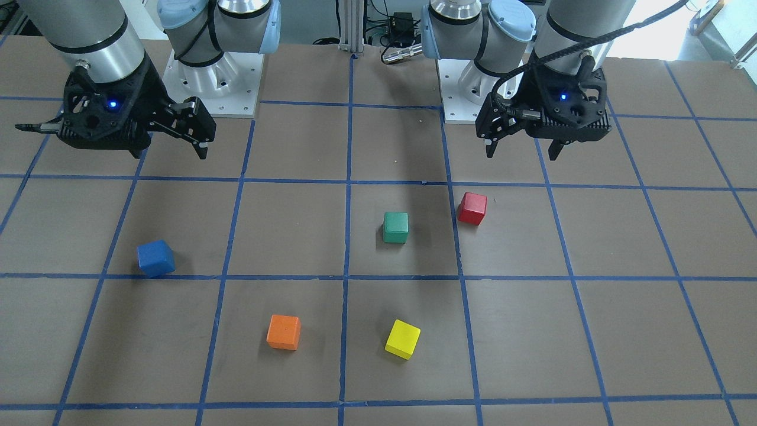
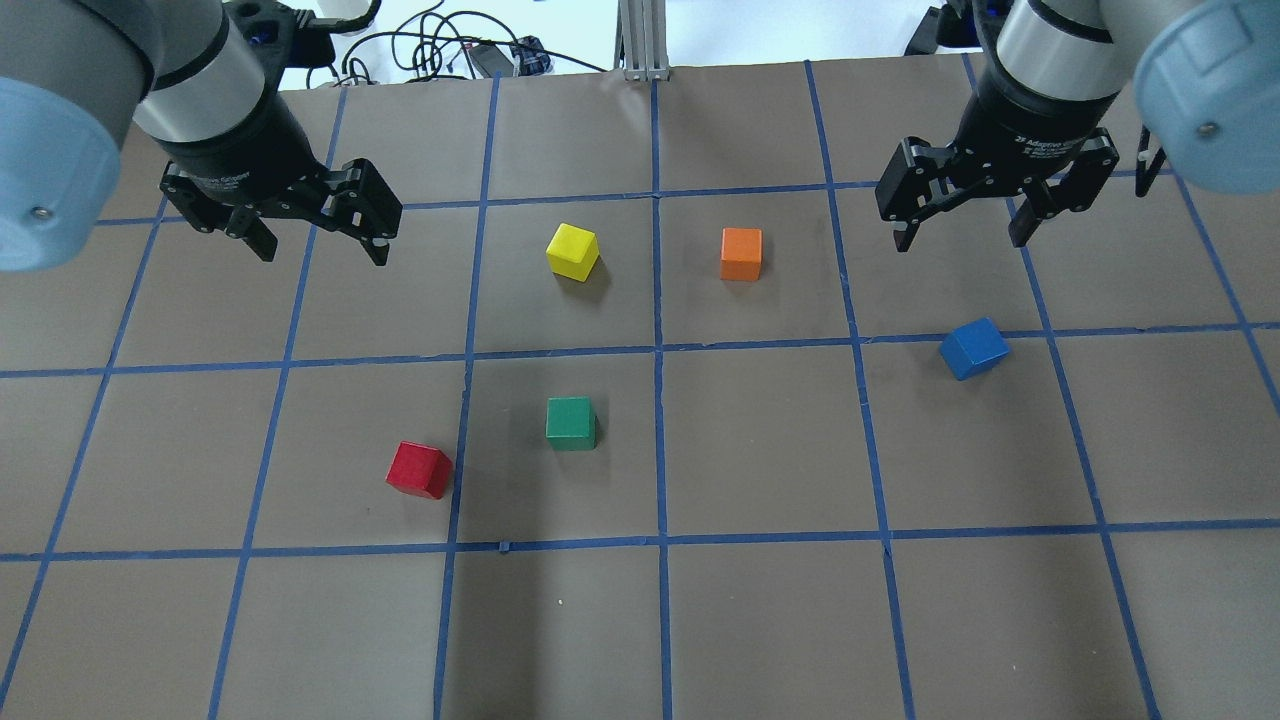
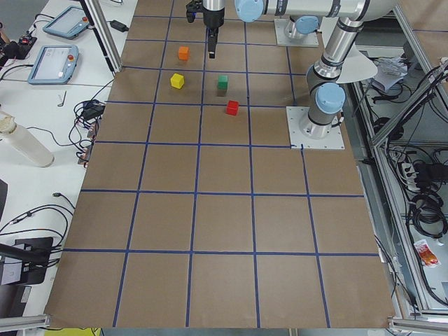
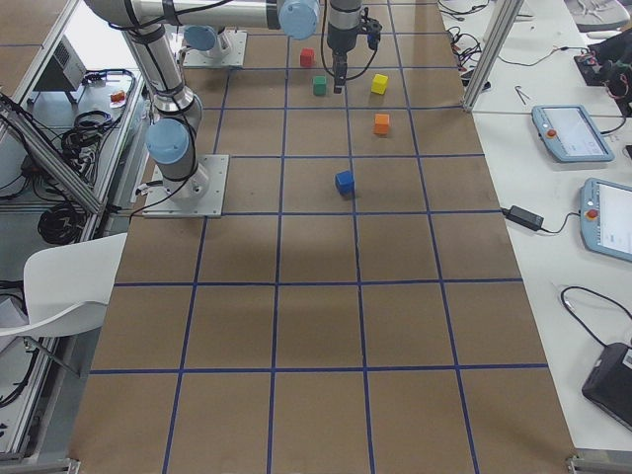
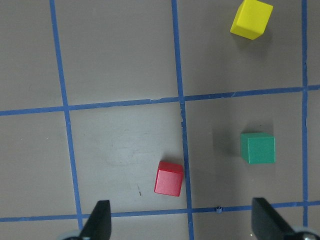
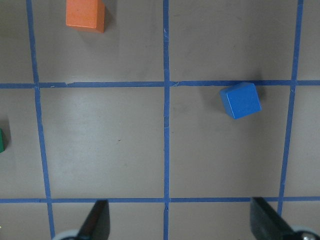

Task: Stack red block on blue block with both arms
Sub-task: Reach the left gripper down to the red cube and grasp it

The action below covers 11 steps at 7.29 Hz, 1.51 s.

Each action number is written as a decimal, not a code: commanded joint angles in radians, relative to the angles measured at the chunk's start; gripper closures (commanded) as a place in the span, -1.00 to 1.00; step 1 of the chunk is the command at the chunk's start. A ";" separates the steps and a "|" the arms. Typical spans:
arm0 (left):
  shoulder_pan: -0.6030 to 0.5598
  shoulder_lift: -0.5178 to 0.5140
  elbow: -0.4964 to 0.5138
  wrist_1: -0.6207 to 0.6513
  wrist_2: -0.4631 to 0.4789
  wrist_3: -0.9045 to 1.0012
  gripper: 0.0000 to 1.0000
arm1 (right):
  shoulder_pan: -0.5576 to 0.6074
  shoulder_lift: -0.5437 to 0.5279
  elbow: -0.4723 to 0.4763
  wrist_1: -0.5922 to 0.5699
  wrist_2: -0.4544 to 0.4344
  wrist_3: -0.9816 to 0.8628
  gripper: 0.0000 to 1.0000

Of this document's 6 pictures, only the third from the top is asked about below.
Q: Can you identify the yellow wooden block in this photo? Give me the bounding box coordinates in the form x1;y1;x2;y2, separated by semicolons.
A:
170;73;185;90

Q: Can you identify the black adapter with cables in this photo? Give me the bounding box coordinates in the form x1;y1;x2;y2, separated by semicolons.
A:
81;105;105;120

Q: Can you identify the far teach pendant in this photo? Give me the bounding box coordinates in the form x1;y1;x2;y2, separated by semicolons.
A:
43;6;89;40

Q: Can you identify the white plastic bottle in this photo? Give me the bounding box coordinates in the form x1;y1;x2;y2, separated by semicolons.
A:
1;111;55;167

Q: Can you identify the white power strip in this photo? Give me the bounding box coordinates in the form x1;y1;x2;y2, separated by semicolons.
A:
398;162;420;193

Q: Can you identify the aluminium frame post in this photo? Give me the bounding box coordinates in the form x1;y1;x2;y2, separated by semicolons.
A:
80;0;123;74

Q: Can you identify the black power adapter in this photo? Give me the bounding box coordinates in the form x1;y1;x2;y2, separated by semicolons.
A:
109;20;129;32

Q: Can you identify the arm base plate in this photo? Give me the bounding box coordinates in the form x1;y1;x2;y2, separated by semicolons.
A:
274;15;319;48
286;106;345;151

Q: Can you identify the metal hex key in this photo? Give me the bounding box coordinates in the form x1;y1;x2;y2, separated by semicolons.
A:
57;90;67;107

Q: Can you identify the near teach pendant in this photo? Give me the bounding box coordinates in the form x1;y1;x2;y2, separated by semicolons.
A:
27;45;79;85

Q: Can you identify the black camera stand base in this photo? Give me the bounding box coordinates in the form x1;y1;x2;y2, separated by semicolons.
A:
1;237;53;285

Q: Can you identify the red snack packet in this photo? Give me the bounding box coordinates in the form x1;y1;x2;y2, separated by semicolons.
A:
414;239;440;267

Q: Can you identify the orange wooden block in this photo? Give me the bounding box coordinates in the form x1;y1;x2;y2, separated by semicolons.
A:
178;45;190;61

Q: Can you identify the brown paper table mat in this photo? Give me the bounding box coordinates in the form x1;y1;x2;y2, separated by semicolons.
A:
45;1;394;328

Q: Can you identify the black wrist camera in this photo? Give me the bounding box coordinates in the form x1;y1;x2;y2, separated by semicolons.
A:
185;0;204;23

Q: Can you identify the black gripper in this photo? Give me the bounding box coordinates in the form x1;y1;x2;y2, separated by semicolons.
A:
202;0;225;59

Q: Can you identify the green wooden block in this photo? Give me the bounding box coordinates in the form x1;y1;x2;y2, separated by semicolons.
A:
217;75;229;90

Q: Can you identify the red wooden block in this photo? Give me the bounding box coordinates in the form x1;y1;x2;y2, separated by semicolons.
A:
226;100;239;116

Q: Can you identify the teach pendant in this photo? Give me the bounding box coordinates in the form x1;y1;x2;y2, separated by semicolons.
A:
27;45;79;85
43;6;89;40

